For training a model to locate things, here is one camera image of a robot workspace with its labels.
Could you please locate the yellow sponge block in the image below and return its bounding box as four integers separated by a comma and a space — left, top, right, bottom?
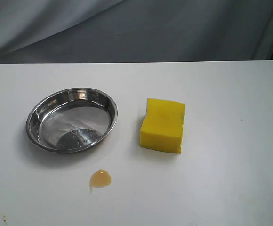
140, 98, 185, 154

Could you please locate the amber liquid spill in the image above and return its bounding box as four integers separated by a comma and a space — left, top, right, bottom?
89, 169, 112, 193

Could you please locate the round stainless steel dish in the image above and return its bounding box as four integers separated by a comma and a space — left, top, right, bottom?
25, 88, 118, 153

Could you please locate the grey backdrop cloth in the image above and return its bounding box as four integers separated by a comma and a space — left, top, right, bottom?
0, 0, 273, 63

